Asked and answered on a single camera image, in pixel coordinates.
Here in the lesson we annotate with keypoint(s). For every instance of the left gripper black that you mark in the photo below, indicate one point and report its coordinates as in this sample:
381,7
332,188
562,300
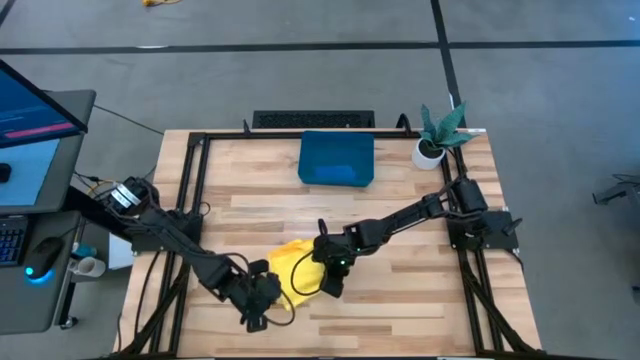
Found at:
240,292

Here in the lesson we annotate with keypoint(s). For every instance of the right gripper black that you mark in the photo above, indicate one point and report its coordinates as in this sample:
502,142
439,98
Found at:
340,250

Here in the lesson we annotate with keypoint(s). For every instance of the yellow microfiber towel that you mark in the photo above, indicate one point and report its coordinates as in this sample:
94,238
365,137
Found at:
305,275

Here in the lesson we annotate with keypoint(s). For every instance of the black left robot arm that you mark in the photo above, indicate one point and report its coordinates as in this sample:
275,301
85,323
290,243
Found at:
165,235

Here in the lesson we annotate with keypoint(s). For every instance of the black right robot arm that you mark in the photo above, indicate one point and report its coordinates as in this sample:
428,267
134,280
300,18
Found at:
410,212

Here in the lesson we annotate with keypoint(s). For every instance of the teal plastic basket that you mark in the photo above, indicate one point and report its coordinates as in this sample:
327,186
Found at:
335,150

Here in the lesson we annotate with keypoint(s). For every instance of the black floor vent grille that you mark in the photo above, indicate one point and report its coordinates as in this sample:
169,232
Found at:
312,119

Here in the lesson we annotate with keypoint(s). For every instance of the white box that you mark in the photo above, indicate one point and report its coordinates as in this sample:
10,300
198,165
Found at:
120,252

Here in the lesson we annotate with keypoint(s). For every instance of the snake plant in white pot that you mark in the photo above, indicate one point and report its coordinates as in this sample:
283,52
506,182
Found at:
435,135

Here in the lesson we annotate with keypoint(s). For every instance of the white mug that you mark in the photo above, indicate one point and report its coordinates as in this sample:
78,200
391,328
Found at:
92,267

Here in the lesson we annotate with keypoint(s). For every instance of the small teal container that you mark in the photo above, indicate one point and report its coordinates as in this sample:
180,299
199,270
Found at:
86,250

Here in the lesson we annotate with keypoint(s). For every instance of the black mouse with blue light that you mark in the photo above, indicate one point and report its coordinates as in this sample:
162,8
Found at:
42,255

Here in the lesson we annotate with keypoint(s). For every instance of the grey workstation desk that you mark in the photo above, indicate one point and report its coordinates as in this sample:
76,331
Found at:
70,150

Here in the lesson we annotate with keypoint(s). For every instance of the black keyboard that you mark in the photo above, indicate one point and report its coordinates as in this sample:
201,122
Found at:
10,245

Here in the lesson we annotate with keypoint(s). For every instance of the monitor with blue screen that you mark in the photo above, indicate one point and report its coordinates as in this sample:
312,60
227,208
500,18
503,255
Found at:
30,110

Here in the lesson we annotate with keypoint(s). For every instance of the black office chair base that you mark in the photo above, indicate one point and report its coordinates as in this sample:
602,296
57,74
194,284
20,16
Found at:
615,190

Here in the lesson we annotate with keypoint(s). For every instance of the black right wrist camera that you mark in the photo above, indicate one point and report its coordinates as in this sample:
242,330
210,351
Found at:
334,285

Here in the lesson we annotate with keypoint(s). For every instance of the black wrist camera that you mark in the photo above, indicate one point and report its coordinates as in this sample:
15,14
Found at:
334,285
256,323

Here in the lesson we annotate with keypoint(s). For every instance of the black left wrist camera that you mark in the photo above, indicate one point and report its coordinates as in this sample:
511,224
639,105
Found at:
256,323

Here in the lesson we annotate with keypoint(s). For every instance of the black aluminium table frame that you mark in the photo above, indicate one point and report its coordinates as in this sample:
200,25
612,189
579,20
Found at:
250,135

